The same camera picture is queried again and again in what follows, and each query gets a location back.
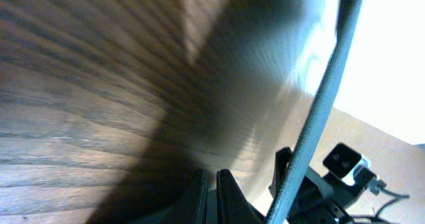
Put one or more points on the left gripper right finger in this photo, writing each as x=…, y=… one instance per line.
x=232, y=206

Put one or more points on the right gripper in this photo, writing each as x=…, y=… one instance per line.
x=317, y=200

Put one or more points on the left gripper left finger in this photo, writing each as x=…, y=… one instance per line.
x=190, y=208

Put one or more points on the black gift box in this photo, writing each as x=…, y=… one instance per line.
x=318, y=114

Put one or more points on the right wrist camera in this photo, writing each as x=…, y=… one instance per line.
x=348, y=167

